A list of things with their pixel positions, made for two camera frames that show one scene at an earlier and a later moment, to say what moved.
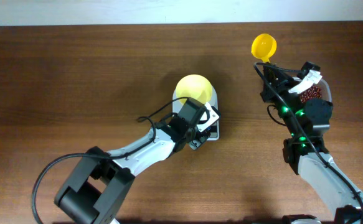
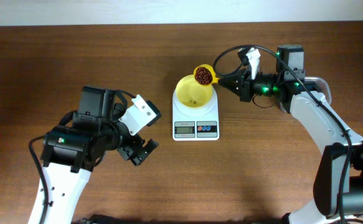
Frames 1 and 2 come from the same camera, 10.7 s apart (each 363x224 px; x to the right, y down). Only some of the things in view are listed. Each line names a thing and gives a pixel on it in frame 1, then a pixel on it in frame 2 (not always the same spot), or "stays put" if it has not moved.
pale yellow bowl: [193, 86] stays put
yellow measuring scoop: [264, 46] → [205, 75]
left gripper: [196, 145] → [128, 153]
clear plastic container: [320, 90] stays put
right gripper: [284, 83] → [243, 88]
